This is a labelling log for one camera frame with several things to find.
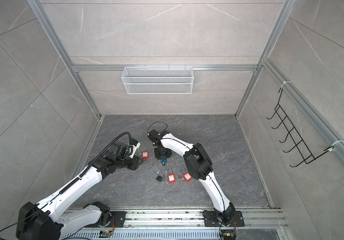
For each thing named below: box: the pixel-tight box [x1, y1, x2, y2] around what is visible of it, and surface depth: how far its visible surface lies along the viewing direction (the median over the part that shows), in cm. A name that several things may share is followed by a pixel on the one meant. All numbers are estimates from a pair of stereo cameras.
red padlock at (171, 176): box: [167, 167, 176, 184], surface depth 88 cm
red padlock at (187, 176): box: [180, 168, 193, 183], surface depth 89 cm
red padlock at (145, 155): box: [142, 151, 150, 160], surface depth 97 cm
